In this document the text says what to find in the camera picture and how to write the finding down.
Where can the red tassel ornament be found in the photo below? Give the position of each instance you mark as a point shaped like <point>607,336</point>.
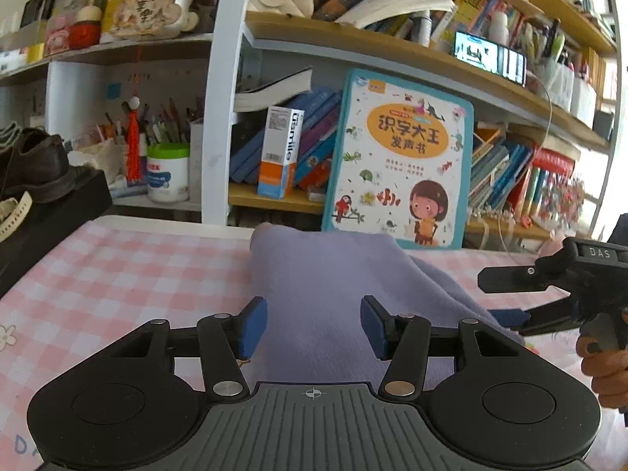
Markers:
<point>133,159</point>

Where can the pink checked table cloth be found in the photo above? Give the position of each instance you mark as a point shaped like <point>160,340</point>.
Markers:
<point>110,276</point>

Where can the pink and purple sweater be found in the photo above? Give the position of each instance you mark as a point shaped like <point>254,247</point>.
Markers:
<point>314,283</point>

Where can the black leather shoe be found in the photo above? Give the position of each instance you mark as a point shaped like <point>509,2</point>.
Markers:
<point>36,163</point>

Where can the white wooden shelf unit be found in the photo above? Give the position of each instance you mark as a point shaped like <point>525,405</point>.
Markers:
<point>69,90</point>

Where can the person's right hand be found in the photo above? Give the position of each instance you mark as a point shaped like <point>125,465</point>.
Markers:
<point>605,366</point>

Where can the row of colourful books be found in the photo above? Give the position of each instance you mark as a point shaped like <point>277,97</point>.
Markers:
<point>499,160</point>

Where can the smartphone on shelf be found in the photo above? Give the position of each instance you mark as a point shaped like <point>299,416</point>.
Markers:
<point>490,57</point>

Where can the blue books stack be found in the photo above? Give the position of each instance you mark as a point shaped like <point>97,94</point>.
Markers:
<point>318,103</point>

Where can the red book set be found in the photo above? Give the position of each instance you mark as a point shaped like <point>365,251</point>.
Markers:
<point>533,175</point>

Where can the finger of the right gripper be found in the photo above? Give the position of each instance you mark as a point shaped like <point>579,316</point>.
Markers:
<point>505,280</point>
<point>558,316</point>

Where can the white green lidded can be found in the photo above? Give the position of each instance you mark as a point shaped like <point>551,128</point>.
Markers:
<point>167,172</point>

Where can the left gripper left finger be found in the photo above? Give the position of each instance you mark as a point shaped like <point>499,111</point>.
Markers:
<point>226,340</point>

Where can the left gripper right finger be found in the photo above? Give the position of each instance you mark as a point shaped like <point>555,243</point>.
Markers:
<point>403,342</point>

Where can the children's sound book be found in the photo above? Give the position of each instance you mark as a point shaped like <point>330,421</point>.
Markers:
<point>401,163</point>

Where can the usmile white orange box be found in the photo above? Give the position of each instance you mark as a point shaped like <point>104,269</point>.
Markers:
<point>279,152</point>

